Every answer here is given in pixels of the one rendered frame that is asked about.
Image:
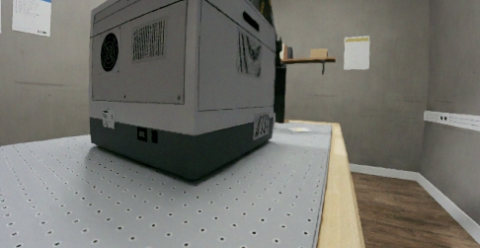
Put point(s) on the grey boxy benchtop instrument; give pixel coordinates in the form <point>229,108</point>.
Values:
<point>182,85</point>

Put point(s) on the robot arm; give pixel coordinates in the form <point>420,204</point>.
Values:
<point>268,14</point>

